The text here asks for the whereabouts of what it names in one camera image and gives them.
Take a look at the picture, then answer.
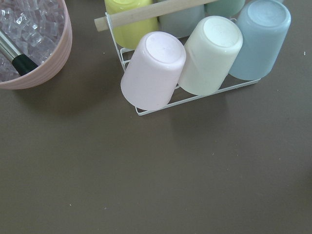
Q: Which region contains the yellow plastic cup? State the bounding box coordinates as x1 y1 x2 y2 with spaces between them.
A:
104 0 158 49

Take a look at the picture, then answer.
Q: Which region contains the metal tongs black tip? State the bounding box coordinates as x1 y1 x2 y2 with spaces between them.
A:
0 29 38 76

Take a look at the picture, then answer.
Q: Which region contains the pink plastic cup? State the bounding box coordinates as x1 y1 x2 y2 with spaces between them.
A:
120 31 186 111

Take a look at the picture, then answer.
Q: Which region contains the pink ice bowl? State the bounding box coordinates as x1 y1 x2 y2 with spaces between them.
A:
0 0 72 90

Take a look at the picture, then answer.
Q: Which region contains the blue plastic cup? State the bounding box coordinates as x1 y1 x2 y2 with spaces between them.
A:
229 0 291 80

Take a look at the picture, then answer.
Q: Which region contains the cream plastic cup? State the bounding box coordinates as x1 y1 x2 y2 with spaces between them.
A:
178 16 243 96

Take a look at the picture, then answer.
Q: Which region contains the white wire cup rack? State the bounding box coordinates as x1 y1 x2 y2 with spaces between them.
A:
94 0 260 116

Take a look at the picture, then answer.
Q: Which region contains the pale grey-blue plastic cup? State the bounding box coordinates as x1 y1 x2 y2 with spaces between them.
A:
158 5 205 38

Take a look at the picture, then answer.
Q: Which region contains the green plastic cup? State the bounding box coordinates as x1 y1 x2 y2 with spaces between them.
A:
205 0 245 18

